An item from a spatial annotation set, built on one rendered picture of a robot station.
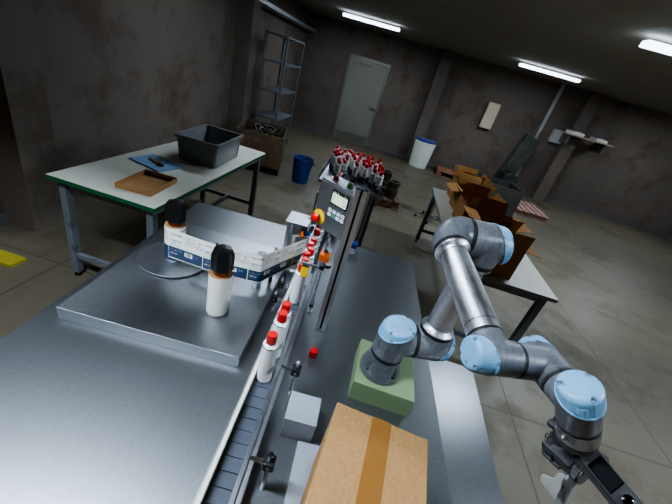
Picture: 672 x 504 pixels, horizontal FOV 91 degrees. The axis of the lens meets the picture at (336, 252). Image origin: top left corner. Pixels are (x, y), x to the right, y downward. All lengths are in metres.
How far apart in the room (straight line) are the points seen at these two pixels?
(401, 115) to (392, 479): 9.74
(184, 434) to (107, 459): 0.18
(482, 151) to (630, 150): 3.63
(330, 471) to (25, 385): 0.94
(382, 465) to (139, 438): 0.68
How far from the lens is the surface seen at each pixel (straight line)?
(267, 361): 1.14
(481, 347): 0.73
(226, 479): 1.06
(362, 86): 10.18
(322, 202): 1.28
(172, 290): 1.55
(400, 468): 0.89
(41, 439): 1.26
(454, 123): 10.31
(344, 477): 0.84
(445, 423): 1.43
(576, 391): 0.76
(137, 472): 1.15
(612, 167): 11.79
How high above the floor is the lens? 1.84
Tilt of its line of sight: 29 degrees down
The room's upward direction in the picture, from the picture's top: 16 degrees clockwise
